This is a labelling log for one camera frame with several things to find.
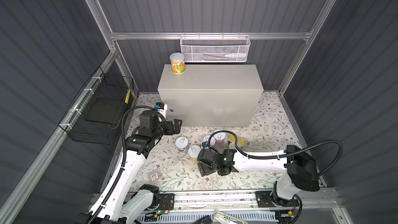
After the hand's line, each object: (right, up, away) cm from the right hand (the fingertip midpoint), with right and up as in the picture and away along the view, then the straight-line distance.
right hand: (205, 168), depth 80 cm
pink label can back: (+8, +14, +9) cm, 19 cm away
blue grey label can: (-14, +11, +9) cm, 19 cm away
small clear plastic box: (-26, -3, -1) cm, 26 cm away
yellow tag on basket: (-42, +37, +2) cm, 56 cm away
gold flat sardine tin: (+20, +11, +9) cm, 25 cm away
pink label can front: (+4, +12, +9) cm, 16 cm away
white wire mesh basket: (+9, +79, +44) cm, 90 cm away
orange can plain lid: (+15, +10, +6) cm, 19 cm away
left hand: (-16, +25, -5) cm, 30 cm away
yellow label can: (-7, +7, +4) cm, 11 cm away
